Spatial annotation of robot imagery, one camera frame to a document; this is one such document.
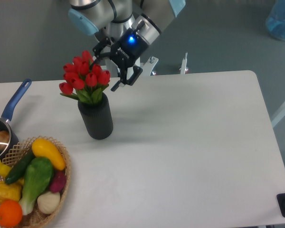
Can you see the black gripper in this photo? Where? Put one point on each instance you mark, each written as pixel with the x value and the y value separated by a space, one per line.
pixel 123 54

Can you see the red tulip bouquet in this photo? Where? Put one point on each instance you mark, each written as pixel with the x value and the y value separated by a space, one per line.
pixel 84 80

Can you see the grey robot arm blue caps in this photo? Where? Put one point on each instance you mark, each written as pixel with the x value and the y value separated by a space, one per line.
pixel 152 17

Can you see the black ribbed vase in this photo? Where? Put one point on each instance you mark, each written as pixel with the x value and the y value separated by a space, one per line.
pixel 97 119

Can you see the yellow squash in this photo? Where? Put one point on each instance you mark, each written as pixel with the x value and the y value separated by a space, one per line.
pixel 44 148

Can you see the purple radish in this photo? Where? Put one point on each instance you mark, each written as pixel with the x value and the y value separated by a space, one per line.
pixel 58 182

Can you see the green lettuce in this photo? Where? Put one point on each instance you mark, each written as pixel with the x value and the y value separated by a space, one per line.
pixel 36 179

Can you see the brown bread roll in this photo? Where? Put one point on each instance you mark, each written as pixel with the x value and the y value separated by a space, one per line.
pixel 4 140

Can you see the dark green cucumber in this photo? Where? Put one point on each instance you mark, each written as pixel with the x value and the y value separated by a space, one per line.
pixel 19 169

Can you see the white garlic bulb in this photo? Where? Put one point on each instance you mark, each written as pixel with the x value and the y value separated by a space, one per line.
pixel 48 202

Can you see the small yellow pepper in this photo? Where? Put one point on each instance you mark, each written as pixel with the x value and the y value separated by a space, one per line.
pixel 4 169

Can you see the blue translucent bag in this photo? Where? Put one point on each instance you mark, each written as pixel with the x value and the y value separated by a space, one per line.
pixel 275 22

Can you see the yellow bell pepper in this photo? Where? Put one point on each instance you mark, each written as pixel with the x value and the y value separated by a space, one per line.
pixel 10 192

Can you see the woven wicker basket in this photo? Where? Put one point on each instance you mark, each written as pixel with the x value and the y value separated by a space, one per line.
pixel 37 219

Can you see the orange fruit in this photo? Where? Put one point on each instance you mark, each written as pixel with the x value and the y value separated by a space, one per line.
pixel 10 214

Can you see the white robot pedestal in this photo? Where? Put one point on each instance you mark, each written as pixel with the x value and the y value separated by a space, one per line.
pixel 114 31

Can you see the white upright post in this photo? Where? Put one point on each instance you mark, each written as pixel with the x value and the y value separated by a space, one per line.
pixel 184 69

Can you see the blue handled saucepan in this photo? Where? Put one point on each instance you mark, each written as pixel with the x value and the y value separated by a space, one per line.
pixel 7 115

